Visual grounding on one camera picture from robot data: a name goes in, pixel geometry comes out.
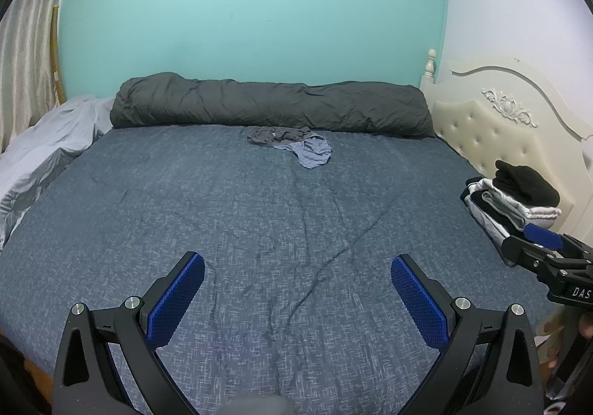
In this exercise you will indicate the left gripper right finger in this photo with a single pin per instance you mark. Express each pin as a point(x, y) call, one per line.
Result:
point(487, 361)

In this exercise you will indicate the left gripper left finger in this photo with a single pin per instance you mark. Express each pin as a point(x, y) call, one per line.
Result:
point(86, 379)

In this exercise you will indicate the light grey sheet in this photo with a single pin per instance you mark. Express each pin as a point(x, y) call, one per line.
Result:
point(39, 154)

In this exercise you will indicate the beige striped curtain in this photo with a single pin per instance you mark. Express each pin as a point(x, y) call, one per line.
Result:
point(27, 90)

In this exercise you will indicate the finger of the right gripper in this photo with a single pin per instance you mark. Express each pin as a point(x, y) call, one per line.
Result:
point(542, 236)

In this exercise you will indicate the person's right hand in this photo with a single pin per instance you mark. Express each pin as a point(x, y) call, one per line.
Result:
point(585, 330)

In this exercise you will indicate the cream tufted headboard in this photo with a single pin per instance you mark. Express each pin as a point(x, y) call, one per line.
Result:
point(499, 108)

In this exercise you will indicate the wooden pole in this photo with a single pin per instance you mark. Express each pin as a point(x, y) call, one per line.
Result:
point(54, 56)

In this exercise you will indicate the black folded garment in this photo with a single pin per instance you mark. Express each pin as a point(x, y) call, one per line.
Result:
point(525, 184)

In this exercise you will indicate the dark grey rolled duvet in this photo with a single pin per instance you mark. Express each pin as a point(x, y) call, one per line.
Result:
point(358, 107)

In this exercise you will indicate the light blue plaid shorts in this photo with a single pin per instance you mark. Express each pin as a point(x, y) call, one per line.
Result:
point(311, 152)

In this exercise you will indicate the white folded clothes stack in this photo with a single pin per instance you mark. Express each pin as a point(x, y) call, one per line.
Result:
point(501, 215)

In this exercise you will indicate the dark grey garment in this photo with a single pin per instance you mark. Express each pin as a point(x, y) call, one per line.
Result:
point(268, 136)

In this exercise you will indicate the blue patterned bed cover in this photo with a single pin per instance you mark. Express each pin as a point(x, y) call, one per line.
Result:
point(297, 298)

